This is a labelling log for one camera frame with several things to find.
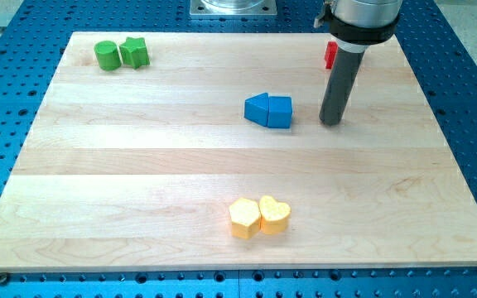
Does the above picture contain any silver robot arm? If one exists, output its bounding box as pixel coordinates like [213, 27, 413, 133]
[313, 0, 402, 54]

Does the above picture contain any green star block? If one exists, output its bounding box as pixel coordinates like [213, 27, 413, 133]
[119, 37, 150, 69]

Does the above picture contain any blue triangle block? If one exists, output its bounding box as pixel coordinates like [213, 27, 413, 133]
[243, 93, 269, 127]

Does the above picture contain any blue cube block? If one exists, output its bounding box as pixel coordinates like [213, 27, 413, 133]
[267, 96, 293, 129]

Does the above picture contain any yellow hexagon block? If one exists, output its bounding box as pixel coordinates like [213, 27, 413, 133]
[229, 198, 261, 239]

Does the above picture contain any yellow heart block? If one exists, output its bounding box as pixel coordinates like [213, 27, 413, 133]
[258, 195, 292, 234]

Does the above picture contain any wooden board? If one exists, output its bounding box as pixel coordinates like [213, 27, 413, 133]
[0, 31, 477, 272]

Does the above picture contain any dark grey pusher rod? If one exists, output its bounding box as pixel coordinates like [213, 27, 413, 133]
[319, 48, 364, 126]

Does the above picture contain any red block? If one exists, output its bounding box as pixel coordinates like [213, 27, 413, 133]
[324, 41, 338, 70]

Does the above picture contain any green cylinder block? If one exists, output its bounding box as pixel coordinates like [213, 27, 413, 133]
[94, 41, 122, 71]

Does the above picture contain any blue perforated table plate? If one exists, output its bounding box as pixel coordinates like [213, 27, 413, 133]
[0, 0, 477, 297]

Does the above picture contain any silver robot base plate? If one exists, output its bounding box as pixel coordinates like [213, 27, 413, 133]
[190, 0, 277, 17]

